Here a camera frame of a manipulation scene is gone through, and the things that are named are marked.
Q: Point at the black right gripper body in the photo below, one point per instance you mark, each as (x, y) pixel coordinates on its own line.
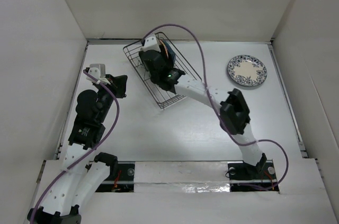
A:
(164, 54)

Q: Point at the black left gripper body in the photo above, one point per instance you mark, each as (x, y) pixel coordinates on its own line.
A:
(104, 94)

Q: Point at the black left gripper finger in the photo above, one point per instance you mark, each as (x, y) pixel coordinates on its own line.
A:
(121, 80)
(121, 92)

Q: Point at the dark blue shell plate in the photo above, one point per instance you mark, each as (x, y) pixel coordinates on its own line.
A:
(172, 53)

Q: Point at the blue floral round plate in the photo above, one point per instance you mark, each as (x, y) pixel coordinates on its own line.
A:
(247, 71)

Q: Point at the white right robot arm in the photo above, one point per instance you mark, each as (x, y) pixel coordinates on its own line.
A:
(230, 107)

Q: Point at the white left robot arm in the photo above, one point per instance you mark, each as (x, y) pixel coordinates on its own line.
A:
(82, 169)

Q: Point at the silver foil covered bar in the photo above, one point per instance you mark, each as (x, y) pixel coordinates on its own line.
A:
(181, 177)

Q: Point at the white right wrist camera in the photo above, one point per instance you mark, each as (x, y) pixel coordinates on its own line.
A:
(150, 42)

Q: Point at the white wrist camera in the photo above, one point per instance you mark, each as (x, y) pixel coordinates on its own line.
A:
(98, 72)
(150, 42)

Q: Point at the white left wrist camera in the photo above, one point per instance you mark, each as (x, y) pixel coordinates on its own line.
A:
(98, 72)

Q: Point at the grey wire dish rack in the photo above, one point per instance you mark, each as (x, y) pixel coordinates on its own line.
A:
(163, 93)

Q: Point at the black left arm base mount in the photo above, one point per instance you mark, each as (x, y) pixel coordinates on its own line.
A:
(122, 181)

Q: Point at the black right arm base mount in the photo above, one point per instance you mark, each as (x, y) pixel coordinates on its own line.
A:
(242, 179)

